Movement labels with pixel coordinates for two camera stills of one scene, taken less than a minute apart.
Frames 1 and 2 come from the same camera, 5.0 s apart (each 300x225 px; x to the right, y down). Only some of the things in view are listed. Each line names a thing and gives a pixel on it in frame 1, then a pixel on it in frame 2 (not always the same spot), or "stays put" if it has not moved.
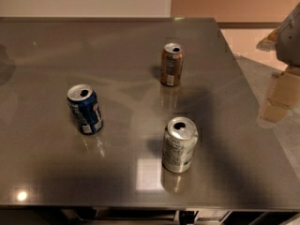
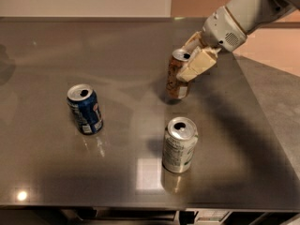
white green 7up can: (180, 139) stays put
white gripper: (290, 44) -> (222, 30)
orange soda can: (172, 67) -> (175, 87)
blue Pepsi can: (85, 109) stays put
